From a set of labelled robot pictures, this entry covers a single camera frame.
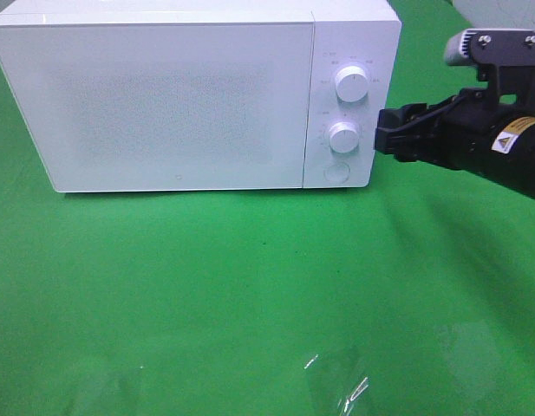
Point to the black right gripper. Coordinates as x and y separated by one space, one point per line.
460 135

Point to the white microwave knob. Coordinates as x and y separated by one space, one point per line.
351 83
344 137

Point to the white door release button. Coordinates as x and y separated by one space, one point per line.
337 173

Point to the white microwave door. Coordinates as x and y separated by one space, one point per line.
120 108

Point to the white microwave oven body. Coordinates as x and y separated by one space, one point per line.
365 33

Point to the green table mat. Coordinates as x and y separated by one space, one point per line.
412 296

